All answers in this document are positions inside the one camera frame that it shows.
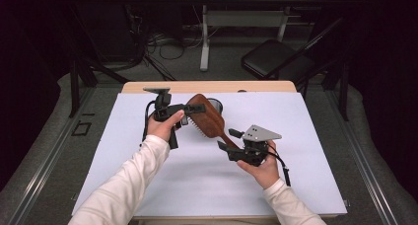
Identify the brown wooden hairbrush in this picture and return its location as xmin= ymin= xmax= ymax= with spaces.
xmin=184 ymin=93 xmax=243 ymax=151

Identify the white-framed wooden desk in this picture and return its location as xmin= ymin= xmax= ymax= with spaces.
xmin=180 ymin=0 xmax=331 ymax=72

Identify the person's left hand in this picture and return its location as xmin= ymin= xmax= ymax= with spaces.
xmin=146 ymin=110 xmax=186 ymax=143

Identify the metal floor rail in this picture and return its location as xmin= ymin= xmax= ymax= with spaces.
xmin=323 ymin=90 xmax=400 ymax=225
xmin=6 ymin=86 xmax=97 ymax=225

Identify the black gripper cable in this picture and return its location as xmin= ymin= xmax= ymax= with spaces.
xmin=141 ymin=100 xmax=157 ymax=144
xmin=262 ymin=145 xmax=293 ymax=188

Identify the bundle of floor cables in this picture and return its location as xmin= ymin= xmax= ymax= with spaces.
xmin=126 ymin=4 xmax=220 ymax=81

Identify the black tape square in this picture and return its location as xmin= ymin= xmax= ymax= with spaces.
xmin=71 ymin=120 xmax=93 ymax=137

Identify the person's right hand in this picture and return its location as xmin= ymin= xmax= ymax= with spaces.
xmin=236 ymin=139 xmax=281 ymax=190

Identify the black horizontal frame bar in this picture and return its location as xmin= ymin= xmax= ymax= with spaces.
xmin=55 ymin=0 xmax=363 ymax=5

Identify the white table board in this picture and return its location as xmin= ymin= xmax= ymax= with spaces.
xmin=71 ymin=92 xmax=348 ymax=219

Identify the black metal stand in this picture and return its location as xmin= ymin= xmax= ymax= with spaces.
xmin=67 ymin=56 xmax=130 ymax=118
xmin=323 ymin=58 xmax=350 ymax=121

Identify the light wooden table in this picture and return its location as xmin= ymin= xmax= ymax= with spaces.
xmin=73 ymin=80 xmax=346 ymax=225

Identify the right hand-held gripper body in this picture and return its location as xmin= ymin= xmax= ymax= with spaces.
xmin=227 ymin=124 xmax=283 ymax=168

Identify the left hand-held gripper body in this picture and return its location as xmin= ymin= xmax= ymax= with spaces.
xmin=143 ymin=87 xmax=190 ymax=150

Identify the black folding chair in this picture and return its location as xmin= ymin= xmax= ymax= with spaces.
xmin=241 ymin=17 xmax=346 ymax=81

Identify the black mesh cup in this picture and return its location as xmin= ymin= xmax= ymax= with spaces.
xmin=207 ymin=98 xmax=224 ymax=115

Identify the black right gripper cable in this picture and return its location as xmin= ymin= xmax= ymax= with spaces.
xmin=262 ymin=145 xmax=293 ymax=188

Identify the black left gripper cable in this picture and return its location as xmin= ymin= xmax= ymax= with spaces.
xmin=141 ymin=100 xmax=157 ymax=144

